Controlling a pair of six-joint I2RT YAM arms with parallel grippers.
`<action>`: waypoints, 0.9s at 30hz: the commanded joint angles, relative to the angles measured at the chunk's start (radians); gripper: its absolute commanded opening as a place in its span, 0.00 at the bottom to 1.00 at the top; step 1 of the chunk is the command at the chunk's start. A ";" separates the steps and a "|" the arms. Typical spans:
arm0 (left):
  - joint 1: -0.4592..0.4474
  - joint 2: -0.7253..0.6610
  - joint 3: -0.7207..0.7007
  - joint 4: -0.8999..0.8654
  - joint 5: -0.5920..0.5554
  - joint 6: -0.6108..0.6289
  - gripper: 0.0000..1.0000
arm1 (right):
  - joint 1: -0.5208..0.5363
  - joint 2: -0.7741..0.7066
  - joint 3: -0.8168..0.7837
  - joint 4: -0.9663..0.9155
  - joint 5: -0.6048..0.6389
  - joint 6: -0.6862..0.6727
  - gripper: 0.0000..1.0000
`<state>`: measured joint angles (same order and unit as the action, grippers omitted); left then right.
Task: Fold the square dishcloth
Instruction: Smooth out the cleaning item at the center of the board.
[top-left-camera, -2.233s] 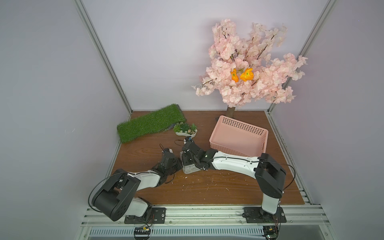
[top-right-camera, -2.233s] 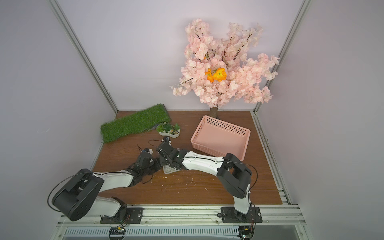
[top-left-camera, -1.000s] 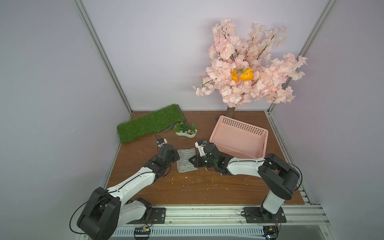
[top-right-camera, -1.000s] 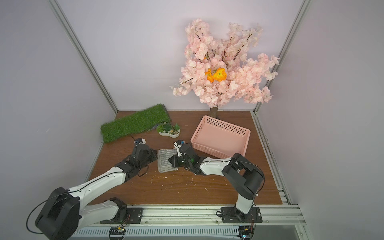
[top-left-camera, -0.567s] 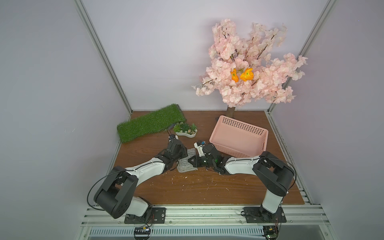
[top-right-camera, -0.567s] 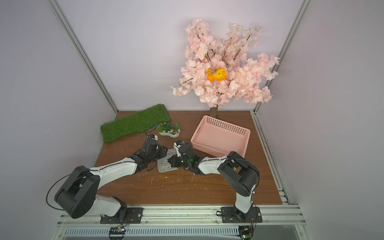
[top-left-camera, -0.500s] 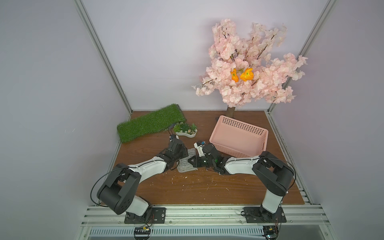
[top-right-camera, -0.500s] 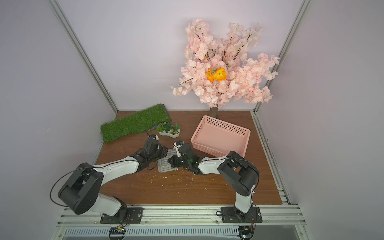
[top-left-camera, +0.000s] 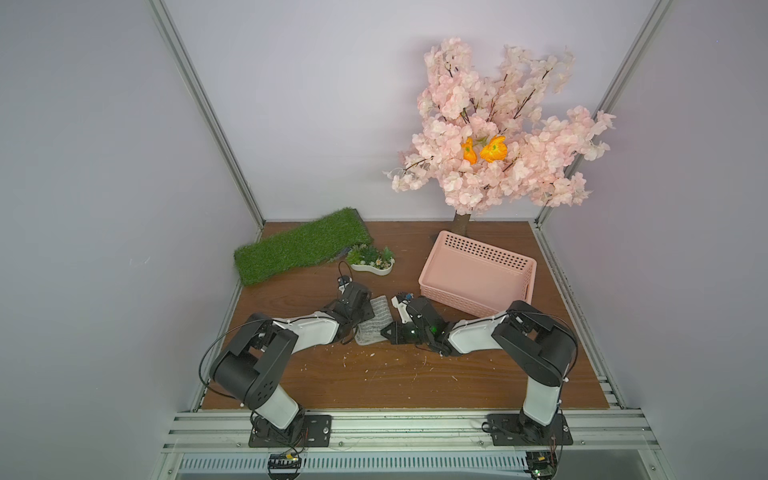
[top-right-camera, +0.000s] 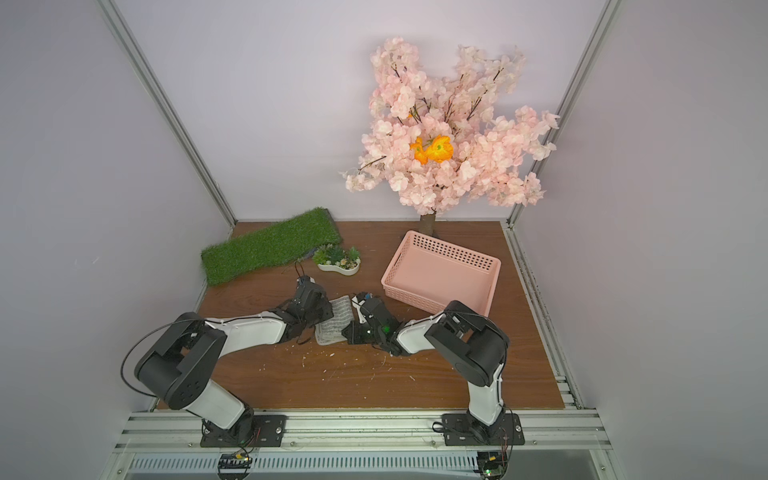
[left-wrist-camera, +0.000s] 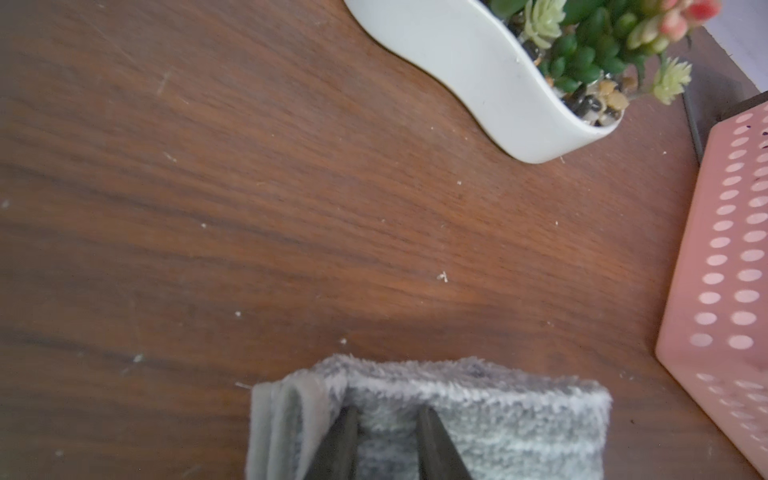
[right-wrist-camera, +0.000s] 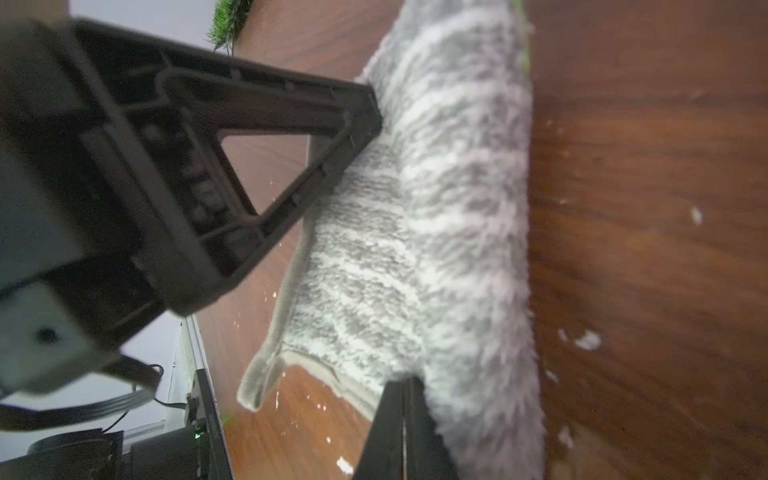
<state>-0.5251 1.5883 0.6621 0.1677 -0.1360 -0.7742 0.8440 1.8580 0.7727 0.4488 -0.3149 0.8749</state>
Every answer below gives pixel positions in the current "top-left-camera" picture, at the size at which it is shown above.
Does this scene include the orange artificial flower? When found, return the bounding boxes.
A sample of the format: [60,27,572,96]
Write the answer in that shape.
[461,136,508,165]

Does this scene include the left controller board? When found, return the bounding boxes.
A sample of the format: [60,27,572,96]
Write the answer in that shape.
[267,453,303,480]

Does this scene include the pink cherry blossom tree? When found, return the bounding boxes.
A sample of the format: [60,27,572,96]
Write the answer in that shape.
[387,38,615,233]

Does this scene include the green artificial grass mat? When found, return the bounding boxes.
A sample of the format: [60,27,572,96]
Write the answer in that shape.
[234,207,373,286]

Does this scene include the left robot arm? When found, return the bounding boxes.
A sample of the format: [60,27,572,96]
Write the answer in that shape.
[201,276,374,444]

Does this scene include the controller board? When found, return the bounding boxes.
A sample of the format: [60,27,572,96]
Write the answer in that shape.
[267,453,303,480]
[525,451,558,480]

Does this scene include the white dish with succulents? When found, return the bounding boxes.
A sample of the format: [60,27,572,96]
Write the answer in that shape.
[345,244,395,276]

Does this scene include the aluminium mounting rail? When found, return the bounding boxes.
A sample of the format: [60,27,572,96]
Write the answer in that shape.
[161,409,660,453]

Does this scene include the pink plastic basket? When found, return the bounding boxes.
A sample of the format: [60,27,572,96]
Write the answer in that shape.
[418,230,537,317]

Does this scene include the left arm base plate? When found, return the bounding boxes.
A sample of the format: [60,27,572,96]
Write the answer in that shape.
[248,411,333,450]

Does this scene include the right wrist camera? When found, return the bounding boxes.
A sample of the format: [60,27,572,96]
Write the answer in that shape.
[391,292,414,325]

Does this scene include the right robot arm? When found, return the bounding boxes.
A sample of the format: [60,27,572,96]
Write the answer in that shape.
[381,295,579,444]

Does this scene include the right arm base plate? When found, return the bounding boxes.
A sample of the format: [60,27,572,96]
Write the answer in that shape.
[481,413,574,447]

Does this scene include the right controller board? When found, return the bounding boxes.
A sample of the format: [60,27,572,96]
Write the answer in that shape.
[525,451,558,480]

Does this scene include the grey striped dishcloth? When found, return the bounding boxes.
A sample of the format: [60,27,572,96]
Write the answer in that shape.
[354,295,393,346]

